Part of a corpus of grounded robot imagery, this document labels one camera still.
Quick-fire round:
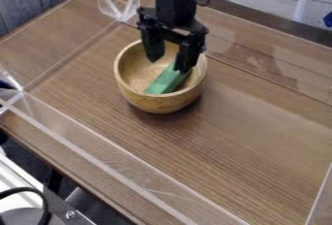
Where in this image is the grey metal bracket with screw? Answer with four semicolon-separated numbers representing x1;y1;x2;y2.
43;187;97;225

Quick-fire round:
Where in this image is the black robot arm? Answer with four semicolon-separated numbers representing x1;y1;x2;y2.
137;0;209;74

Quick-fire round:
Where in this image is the green rectangular block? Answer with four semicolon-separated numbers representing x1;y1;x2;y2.
145;62;189;94

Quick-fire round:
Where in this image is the clear acrylic front barrier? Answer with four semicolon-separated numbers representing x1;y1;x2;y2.
0;65;250;225

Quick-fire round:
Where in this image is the black cable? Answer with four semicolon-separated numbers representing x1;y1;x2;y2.
0;186;55;225

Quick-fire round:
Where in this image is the white container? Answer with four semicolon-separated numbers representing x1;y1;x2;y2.
294;0;332;31

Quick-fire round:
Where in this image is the clear acrylic corner bracket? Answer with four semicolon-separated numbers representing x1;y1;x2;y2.
98;0;141;22

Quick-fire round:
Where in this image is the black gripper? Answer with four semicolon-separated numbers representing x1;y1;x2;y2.
138;0;209;74

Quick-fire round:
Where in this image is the brown wooden bowl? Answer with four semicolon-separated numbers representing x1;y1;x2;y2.
113;40;208;113

